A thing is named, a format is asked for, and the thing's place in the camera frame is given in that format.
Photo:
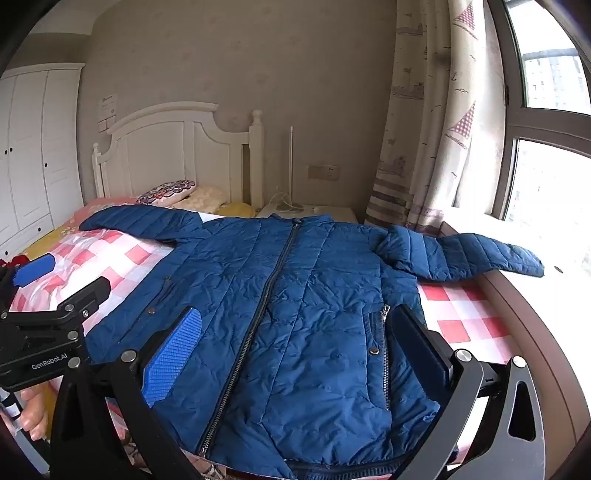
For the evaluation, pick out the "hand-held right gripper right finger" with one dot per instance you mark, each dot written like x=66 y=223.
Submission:
x=427 y=353

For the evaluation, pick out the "person's left hand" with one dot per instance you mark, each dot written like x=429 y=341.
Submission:
x=33 y=415

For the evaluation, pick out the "wall socket plate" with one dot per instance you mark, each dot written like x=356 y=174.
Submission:
x=324 y=171

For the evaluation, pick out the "white slim desk lamp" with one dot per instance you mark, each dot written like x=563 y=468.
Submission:
x=291 y=166

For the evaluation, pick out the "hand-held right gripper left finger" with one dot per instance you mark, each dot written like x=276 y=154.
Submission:
x=171 y=355

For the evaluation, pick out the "wall light switch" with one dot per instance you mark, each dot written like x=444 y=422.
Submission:
x=106 y=125

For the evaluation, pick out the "printed cream curtain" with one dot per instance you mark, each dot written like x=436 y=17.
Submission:
x=429 y=115

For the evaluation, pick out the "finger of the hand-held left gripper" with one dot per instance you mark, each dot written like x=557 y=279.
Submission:
x=87 y=295
x=34 y=271

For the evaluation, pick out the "dark framed window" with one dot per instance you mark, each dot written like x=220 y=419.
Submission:
x=512 y=129

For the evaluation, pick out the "white wooden headboard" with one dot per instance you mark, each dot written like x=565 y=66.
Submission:
x=180 y=147

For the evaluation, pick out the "white wall notice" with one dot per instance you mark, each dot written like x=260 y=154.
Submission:
x=107 y=106

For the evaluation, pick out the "patterned purple pillow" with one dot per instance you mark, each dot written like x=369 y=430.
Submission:
x=166 y=191

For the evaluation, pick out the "cream textured pillow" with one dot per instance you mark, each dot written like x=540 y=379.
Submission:
x=203 y=198

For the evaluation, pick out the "yellow pillow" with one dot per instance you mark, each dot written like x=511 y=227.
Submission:
x=238 y=210

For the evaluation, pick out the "white nightstand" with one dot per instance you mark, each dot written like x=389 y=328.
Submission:
x=337 y=214

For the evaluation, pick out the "pink checked bed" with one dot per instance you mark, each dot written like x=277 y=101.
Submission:
x=124 y=258

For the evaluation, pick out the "blue quilted jacket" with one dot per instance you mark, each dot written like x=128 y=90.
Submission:
x=300 y=300

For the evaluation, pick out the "white wardrobe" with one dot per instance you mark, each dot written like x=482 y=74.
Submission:
x=32 y=152

